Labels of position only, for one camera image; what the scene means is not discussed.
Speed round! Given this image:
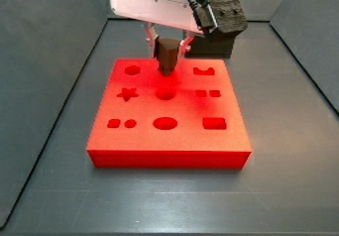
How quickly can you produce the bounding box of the red shape sorter block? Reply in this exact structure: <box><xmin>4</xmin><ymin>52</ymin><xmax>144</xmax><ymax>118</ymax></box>
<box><xmin>86</xmin><ymin>59</ymin><xmax>252</xmax><ymax>170</ymax></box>

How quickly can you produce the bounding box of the brown three prong peg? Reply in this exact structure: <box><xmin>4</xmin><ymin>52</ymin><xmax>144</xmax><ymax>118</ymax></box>
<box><xmin>155</xmin><ymin>38</ymin><xmax>180</xmax><ymax>76</ymax></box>

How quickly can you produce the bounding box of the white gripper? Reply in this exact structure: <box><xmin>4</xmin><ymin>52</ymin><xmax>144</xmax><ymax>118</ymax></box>
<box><xmin>110</xmin><ymin>0</ymin><xmax>203</xmax><ymax>57</ymax></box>

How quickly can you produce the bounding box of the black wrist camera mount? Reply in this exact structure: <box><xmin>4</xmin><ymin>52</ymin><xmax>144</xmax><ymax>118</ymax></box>
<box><xmin>187</xmin><ymin>0</ymin><xmax>248</xmax><ymax>43</ymax></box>

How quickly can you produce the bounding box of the black block holder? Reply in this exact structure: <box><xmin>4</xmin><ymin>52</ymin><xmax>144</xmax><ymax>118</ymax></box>
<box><xmin>186</xmin><ymin>36</ymin><xmax>235</xmax><ymax>59</ymax></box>

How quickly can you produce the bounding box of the black camera cable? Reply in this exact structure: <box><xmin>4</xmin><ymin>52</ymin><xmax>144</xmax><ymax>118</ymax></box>
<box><xmin>170</xmin><ymin>0</ymin><xmax>220</xmax><ymax>29</ymax></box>

